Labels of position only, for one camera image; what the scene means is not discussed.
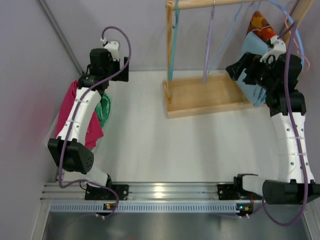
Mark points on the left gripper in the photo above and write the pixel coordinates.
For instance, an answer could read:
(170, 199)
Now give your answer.
(123, 69)

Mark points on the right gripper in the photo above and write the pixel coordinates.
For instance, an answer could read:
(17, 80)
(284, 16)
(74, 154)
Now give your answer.
(246, 71)

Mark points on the green trousers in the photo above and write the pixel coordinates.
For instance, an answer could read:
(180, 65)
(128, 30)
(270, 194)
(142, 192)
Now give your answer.
(103, 109)

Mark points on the lilac hanger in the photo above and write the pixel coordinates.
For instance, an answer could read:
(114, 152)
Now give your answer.
(208, 43)

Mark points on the pink trousers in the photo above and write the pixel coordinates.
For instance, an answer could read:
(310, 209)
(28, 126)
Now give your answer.
(94, 130)

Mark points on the teal hanger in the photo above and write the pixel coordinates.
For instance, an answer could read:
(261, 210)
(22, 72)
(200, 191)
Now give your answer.
(172, 34)

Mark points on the light blue hanger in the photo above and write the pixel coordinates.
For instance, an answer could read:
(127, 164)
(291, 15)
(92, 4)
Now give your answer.
(217, 56)

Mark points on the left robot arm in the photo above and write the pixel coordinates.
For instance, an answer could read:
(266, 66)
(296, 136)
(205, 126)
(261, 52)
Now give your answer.
(68, 149)

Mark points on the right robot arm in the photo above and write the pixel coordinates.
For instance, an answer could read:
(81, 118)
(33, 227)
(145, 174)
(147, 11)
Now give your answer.
(278, 76)

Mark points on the light blue trousers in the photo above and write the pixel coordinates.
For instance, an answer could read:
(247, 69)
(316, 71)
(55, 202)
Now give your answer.
(255, 94)

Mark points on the orange patterned trousers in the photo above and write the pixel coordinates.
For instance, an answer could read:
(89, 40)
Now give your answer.
(259, 26)

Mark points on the wooden clothes rack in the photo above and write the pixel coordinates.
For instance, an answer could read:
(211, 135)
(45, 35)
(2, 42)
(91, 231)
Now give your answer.
(188, 96)

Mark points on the white plastic basket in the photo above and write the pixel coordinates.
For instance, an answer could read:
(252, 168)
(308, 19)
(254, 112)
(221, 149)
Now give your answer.
(52, 131)

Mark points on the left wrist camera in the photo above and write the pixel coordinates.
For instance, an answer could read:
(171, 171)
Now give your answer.
(113, 47)

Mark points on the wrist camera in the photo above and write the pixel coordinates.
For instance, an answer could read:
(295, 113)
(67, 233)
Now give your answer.
(277, 48)
(113, 47)

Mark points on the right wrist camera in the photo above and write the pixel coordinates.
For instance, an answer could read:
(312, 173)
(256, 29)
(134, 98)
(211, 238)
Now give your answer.
(277, 48)

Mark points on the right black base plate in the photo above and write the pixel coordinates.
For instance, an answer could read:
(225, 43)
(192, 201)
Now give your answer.
(231, 191)

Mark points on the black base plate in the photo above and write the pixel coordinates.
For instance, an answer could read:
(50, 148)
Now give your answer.
(231, 191)
(94, 193)

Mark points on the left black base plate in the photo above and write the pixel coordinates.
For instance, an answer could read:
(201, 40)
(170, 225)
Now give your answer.
(94, 193)

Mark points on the aluminium mounting rail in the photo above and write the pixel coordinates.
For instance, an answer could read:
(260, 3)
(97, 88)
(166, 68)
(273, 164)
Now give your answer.
(143, 192)

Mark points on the grey slotted cable duct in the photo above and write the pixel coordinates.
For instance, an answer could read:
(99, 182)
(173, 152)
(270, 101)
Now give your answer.
(150, 207)

